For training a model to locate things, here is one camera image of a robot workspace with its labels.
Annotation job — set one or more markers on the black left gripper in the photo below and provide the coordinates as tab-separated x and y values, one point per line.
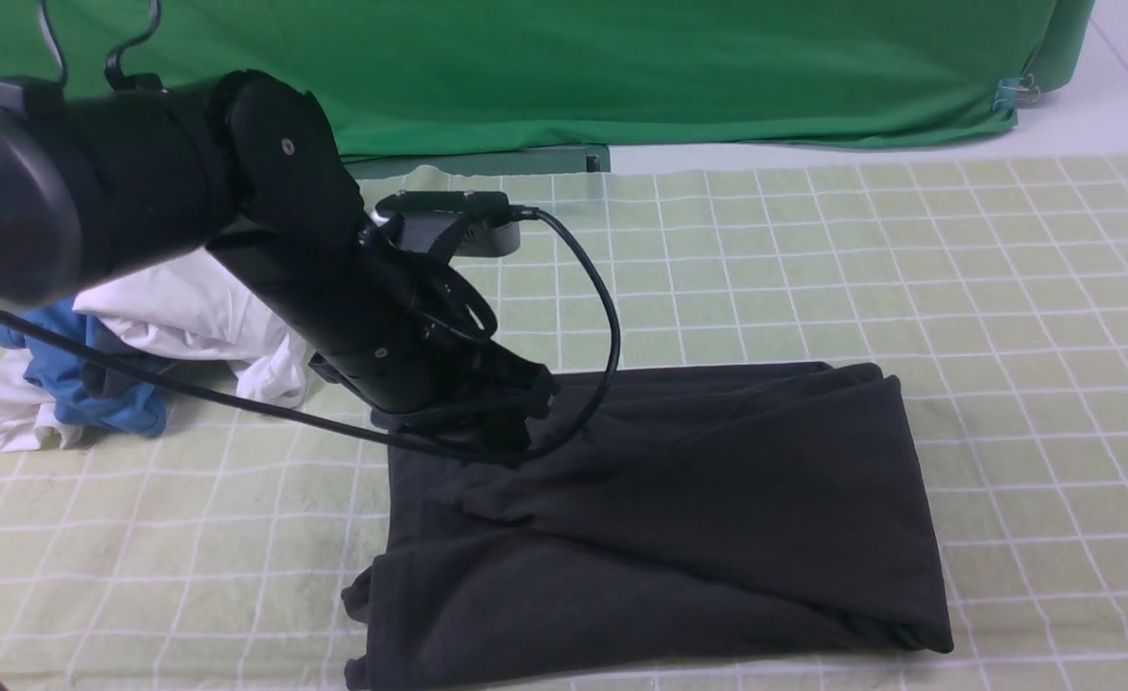
474	397

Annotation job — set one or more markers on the dark gray long-sleeve top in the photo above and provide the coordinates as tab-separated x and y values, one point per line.
737	511

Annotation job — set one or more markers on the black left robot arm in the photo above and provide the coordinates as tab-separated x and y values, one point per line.
246	168

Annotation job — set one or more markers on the gray metal base bar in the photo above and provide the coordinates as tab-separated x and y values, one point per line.
543	160

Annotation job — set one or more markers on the white crumpled shirt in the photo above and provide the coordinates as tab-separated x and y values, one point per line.
192	308

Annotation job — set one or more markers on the green backdrop cloth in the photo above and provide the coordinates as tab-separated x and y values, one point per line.
467	77

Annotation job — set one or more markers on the blue crumpled shirt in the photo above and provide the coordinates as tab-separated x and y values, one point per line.
142	411

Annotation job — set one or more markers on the white crumpled cloth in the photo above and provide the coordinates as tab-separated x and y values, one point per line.
28	419

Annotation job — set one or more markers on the green checkered table mat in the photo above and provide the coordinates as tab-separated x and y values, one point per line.
997	290

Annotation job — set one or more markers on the binder clip on backdrop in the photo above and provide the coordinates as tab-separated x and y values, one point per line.
1015	92

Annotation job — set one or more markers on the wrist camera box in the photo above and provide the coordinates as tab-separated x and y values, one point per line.
445	224

